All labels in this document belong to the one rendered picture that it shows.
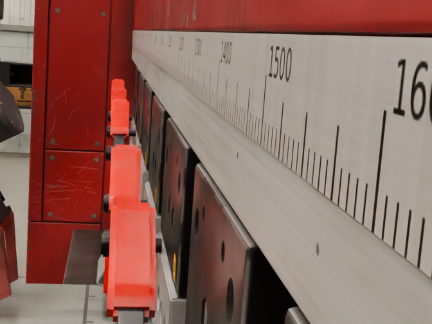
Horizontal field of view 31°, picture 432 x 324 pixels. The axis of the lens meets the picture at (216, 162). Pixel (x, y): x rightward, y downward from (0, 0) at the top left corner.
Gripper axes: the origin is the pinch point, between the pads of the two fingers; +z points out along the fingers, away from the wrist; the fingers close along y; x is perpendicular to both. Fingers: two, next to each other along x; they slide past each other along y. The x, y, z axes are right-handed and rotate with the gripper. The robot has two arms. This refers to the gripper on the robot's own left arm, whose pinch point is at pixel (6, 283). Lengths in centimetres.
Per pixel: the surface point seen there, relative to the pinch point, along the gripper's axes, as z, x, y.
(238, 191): -13, -26, -60
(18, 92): -14, 28, 235
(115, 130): -9.2, -17.9, 8.1
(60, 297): 5.5, -3.4, 4.7
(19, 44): -47, 85, 713
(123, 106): -11.1, -19.9, 11.2
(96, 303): 7.7, -7.3, 2.8
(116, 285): -10, -20, -51
